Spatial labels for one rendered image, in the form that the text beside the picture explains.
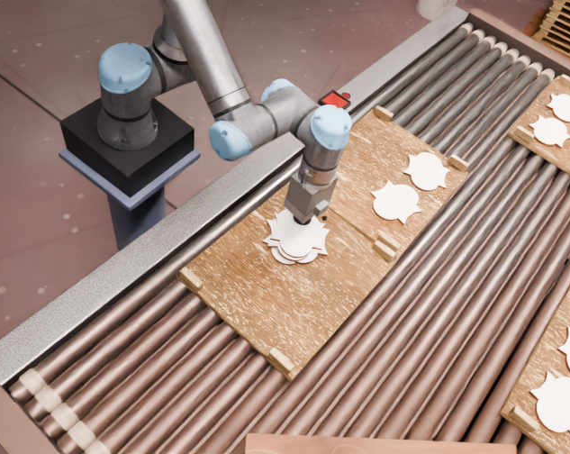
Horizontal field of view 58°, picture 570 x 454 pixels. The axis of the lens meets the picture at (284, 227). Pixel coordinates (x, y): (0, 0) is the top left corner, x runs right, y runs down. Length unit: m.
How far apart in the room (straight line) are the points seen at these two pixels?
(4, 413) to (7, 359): 0.12
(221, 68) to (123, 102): 0.40
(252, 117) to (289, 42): 2.53
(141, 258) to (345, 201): 0.54
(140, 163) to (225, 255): 0.33
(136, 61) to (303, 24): 2.47
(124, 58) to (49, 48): 2.07
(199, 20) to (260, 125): 0.20
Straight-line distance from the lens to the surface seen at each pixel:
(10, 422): 1.10
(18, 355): 1.18
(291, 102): 1.00
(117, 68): 1.26
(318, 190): 1.06
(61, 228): 2.45
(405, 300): 1.28
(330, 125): 0.94
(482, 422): 1.24
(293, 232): 1.23
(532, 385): 1.31
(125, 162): 1.36
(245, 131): 0.93
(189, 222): 1.29
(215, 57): 0.94
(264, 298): 1.17
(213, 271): 1.19
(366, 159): 1.49
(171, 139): 1.41
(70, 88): 3.05
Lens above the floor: 1.97
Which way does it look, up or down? 54 degrees down
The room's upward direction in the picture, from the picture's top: 15 degrees clockwise
